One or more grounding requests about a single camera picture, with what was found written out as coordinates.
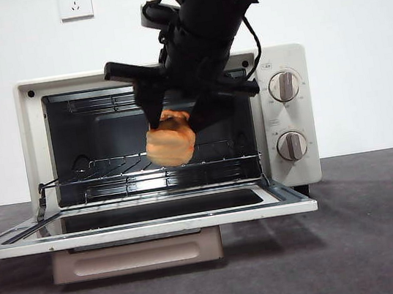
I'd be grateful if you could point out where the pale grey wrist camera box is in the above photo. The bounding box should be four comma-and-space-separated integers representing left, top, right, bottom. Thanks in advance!
139, 0, 184, 30

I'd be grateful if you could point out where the metal wire oven rack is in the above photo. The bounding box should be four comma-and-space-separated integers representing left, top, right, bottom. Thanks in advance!
38, 134, 265, 211

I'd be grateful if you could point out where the golden bread loaf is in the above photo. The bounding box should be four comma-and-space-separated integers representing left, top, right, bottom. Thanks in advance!
139, 105, 201, 171

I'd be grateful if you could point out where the beige oven knob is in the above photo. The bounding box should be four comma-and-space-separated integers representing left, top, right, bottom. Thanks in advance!
274, 129, 311, 164
266, 68, 302, 105

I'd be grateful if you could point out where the white wall socket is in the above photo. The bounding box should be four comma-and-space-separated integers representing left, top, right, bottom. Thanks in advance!
57, 0, 95, 23

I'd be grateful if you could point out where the white Toshiba toaster oven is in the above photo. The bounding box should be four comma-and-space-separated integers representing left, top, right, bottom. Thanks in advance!
12, 40, 326, 237

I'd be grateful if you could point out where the glass oven door beige handle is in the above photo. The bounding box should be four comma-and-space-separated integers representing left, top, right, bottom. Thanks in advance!
0, 170, 325, 294

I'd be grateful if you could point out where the dark grey table cloth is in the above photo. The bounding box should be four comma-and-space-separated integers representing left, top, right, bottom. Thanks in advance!
0, 146, 393, 294

